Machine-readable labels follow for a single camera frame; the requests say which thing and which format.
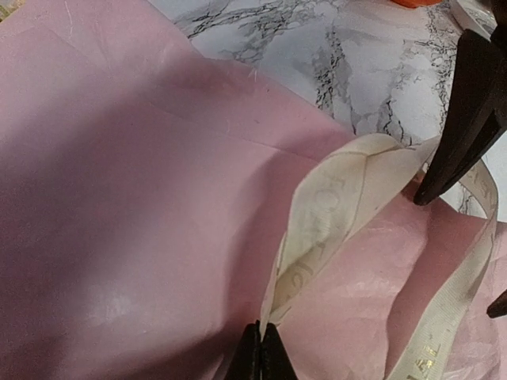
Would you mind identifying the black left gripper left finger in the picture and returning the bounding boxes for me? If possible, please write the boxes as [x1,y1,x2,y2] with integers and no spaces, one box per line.
[225,322,261,380]

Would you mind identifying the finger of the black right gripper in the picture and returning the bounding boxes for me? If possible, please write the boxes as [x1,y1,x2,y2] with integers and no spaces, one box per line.
[486,291,507,319]
[414,28,506,205]

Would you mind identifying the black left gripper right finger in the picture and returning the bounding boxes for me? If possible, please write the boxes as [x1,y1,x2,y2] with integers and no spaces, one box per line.
[261,323,298,380]

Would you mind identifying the cream ribbon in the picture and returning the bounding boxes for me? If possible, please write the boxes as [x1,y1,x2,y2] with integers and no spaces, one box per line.
[260,134,498,379]

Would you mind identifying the pink wrapping paper sheet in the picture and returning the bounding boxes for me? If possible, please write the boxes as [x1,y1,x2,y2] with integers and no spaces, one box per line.
[0,0,507,380]

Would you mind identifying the orange bowl white inside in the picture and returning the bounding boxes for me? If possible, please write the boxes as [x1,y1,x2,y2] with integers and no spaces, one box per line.
[392,0,441,9]

